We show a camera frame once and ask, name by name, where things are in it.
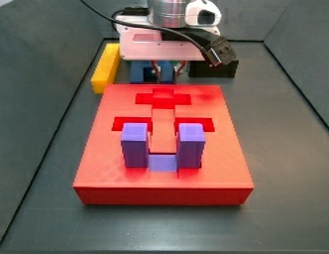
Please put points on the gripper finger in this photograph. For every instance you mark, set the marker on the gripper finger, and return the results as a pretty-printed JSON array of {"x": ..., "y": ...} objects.
[
  {"x": 157, "y": 70},
  {"x": 178, "y": 69}
]

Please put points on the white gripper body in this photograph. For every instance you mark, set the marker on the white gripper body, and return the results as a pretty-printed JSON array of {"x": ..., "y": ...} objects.
[{"x": 144, "y": 45}]

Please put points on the blue U-shaped block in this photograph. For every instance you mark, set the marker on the blue U-shaped block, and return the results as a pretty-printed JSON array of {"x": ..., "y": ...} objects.
[{"x": 142, "y": 72}]

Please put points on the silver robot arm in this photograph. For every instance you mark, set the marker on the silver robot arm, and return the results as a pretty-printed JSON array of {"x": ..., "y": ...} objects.
[{"x": 165, "y": 36}]

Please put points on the red fixture base block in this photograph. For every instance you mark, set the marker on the red fixture base block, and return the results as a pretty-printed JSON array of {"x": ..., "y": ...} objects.
[{"x": 164, "y": 108}]

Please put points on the black slotted holder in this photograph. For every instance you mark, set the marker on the black slotted holder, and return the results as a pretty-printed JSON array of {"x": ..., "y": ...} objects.
[{"x": 201, "y": 69}]

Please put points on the yellow long bar block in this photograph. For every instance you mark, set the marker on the yellow long bar block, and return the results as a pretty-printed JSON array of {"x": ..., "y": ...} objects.
[{"x": 106, "y": 68}]

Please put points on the purple U-shaped block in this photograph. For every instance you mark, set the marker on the purple U-shaped block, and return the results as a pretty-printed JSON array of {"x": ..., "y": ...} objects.
[{"x": 186, "y": 156}]

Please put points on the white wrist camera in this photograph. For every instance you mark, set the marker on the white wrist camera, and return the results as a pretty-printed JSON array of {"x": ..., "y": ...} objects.
[{"x": 202, "y": 13}]

